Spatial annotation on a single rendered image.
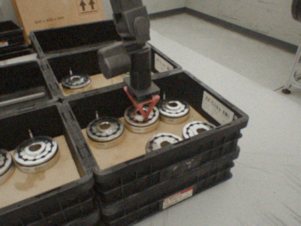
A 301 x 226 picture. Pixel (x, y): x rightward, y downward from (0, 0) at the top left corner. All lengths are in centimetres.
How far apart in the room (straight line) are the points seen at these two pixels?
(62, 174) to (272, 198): 56
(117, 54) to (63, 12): 303
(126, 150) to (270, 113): 65
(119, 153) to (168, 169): 15
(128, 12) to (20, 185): 46
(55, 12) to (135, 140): 300
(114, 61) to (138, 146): 24
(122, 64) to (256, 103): 72
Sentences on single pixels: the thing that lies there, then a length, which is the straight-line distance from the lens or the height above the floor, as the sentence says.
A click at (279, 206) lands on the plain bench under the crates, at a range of 83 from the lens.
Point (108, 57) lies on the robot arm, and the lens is 62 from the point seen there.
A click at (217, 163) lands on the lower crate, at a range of 72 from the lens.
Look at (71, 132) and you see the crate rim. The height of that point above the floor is 93.
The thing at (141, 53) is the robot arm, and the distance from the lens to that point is 64.
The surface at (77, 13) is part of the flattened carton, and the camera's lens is 369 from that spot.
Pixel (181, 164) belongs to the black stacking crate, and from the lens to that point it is 64.
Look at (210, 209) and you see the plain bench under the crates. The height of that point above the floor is 70.
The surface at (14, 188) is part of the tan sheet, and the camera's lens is 70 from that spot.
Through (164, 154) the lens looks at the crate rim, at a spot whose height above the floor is 92.
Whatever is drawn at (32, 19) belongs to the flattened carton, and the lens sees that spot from 355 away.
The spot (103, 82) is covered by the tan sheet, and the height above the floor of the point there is 83.
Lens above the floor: 133
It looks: 37 degrees down
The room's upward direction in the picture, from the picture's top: straight up
